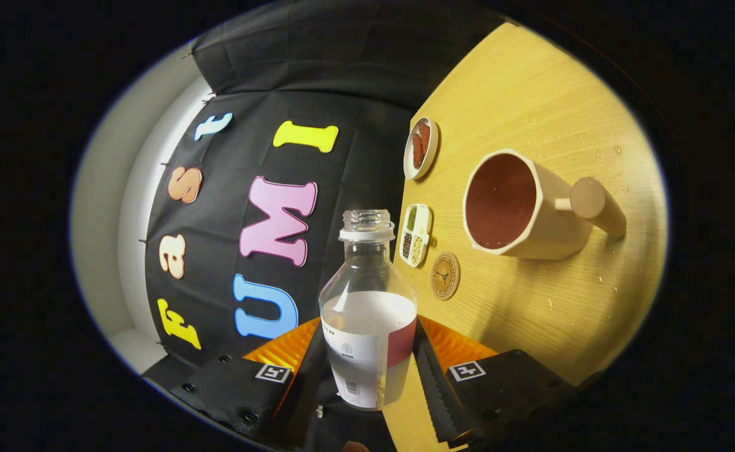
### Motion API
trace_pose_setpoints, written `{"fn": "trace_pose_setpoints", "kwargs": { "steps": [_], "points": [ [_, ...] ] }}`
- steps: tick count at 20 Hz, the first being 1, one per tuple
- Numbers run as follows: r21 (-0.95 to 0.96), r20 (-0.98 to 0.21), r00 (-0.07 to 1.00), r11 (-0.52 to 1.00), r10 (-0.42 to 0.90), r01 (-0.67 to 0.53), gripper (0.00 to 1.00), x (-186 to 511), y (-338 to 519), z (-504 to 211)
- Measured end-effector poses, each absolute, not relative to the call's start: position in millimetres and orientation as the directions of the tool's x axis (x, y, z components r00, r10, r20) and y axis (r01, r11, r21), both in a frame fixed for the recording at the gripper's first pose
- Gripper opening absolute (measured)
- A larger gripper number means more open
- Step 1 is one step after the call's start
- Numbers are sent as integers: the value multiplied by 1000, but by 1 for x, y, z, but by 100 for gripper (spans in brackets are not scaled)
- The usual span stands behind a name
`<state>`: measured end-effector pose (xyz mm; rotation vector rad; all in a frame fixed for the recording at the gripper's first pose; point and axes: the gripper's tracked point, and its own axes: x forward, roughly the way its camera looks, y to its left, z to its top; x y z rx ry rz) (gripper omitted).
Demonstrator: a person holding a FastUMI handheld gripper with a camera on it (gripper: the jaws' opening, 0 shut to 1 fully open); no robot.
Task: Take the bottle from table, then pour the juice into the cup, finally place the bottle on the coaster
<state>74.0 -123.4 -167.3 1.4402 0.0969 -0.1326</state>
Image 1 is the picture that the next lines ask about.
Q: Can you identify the round white plate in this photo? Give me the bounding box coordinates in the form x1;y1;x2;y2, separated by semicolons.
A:
403;117;439;181

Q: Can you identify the black backdrop cloth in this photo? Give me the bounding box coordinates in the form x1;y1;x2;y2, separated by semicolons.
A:
143;0;507;402

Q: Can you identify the cream cup with wooden handle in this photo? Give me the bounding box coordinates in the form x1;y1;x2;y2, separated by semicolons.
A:
463;149;628;261

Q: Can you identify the clear plastic juice bottle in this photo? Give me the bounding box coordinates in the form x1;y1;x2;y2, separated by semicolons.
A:
318;210;419;411

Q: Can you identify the divided white spice dish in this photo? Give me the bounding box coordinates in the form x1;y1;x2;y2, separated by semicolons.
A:
399;203;432;269

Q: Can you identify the round wooden coaster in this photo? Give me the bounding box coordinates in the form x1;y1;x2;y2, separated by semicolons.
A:
431;252;461;301

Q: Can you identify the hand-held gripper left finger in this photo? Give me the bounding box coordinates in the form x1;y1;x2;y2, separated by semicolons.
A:
143;317;331;449

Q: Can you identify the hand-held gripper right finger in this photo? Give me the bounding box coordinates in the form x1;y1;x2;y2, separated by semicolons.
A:
412;316;584;449

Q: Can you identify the wooden table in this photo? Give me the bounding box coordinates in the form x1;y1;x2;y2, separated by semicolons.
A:
383;22;669;452

